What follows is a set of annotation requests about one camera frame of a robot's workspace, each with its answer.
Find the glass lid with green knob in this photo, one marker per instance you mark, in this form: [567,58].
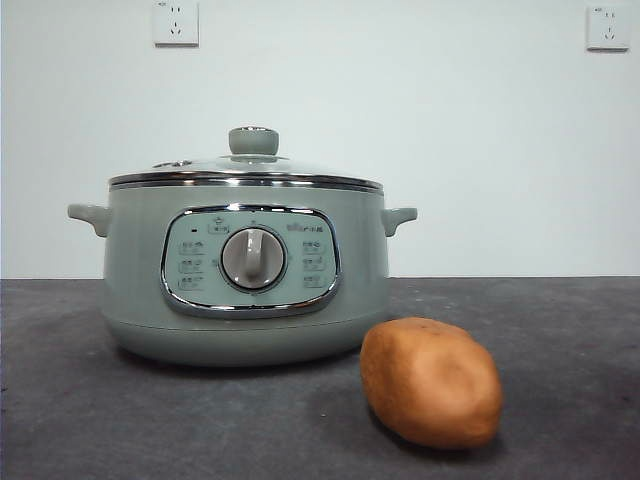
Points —
[252,142]

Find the pale green electric cooking pot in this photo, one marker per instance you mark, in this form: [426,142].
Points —
[140,280]

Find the white wall socket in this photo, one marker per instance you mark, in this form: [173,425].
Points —
[607,27]
[176,22]

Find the brown potato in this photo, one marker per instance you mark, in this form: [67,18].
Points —
[430,385]

